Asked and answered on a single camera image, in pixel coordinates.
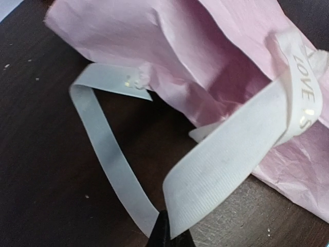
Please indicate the beige ribbon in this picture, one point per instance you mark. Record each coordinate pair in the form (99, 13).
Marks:
(211, 171)

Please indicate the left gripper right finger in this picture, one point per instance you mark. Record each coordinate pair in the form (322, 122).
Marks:
(183, 240)

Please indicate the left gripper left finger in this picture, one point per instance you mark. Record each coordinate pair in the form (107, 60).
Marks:
(160, 235)

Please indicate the pink purple wrapping paper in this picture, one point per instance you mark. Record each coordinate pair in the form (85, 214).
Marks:
(203, 58)

